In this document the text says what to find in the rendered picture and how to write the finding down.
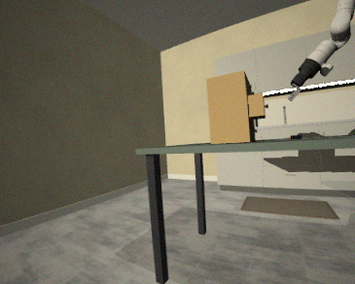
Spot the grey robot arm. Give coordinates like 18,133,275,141
315,0,355,58

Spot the small wooden chest of drawers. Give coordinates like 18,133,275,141
206,71,254,144

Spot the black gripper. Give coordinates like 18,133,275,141
288,50,334,101

